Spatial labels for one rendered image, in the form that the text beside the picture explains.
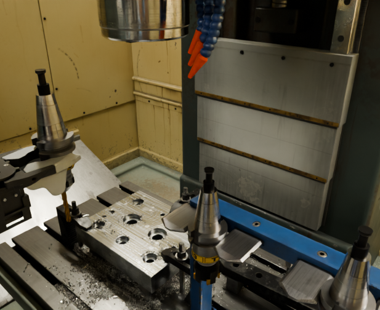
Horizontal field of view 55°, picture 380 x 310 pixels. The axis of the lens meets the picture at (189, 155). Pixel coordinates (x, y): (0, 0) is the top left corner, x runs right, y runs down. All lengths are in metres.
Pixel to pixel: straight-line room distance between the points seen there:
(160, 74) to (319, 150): 1.07
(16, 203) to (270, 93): 0.72
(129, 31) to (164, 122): 1.37
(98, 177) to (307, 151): 1.02
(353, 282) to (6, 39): 1.49
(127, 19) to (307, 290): 0.47
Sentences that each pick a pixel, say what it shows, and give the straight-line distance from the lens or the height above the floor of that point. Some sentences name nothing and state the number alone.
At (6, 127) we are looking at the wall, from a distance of 1.72.
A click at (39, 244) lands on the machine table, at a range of 1.15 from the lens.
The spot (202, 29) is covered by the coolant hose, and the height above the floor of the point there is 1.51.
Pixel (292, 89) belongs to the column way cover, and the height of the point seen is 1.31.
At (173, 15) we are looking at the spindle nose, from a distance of 0.63.
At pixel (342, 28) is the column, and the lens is 0.96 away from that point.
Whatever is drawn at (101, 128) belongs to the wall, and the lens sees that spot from 1.98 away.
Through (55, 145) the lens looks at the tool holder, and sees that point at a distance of 0.58.
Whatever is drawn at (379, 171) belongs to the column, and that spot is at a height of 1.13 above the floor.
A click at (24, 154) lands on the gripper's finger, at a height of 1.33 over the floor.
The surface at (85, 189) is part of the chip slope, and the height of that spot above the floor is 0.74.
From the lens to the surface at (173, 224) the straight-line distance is 0.61.
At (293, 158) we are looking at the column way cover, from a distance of 1.08.
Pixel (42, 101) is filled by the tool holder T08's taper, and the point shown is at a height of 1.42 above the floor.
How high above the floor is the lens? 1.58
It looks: 26 degrees down
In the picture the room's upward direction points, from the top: straight up
